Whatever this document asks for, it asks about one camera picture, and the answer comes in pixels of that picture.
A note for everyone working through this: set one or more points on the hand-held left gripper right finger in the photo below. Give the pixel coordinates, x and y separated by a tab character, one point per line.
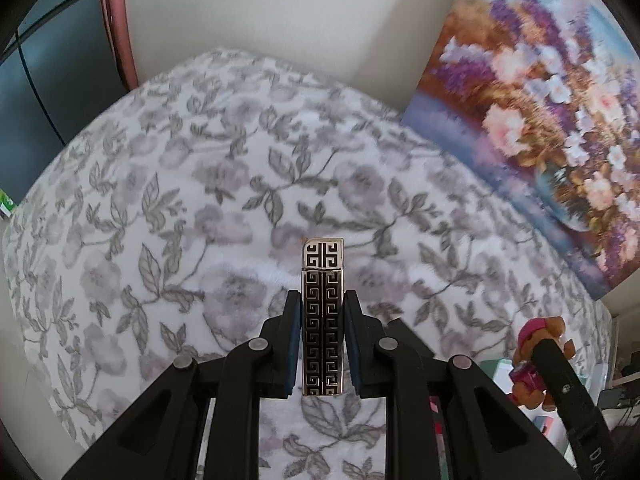
351	355

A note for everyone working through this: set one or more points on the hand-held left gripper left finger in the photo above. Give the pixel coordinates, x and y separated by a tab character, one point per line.
292	355

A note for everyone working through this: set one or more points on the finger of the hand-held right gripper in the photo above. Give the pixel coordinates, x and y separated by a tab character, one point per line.
562	380

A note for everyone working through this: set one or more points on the brown bear figurine pink hat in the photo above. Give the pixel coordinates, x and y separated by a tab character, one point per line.
531	331

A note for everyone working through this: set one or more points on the grey floral blanket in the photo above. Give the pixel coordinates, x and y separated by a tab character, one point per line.
175	210

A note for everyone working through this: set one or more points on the floral still-life painting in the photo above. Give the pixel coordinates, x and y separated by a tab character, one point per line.
540	110

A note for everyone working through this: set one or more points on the green and white packet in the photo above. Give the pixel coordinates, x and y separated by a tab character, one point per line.
6	205

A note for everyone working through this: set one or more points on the dark glass panel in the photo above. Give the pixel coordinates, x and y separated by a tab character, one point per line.
50	60

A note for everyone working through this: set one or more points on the pink frame strip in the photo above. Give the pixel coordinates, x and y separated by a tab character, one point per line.
120	35

